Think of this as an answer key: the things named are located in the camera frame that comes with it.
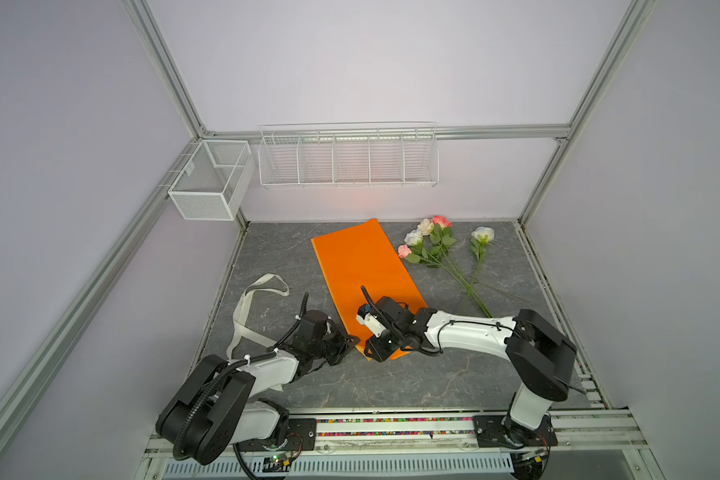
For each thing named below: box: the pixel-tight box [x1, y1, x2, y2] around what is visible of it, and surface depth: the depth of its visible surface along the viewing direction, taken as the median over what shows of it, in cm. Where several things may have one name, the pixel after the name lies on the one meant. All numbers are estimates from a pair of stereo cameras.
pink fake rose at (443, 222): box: [432, 215, 493, 318], surface depth 118 cm
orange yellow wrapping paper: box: [311, 218, 428, 361], surface depth 111 cm
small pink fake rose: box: [397, 244, 412, 259], surface depth 110 cm
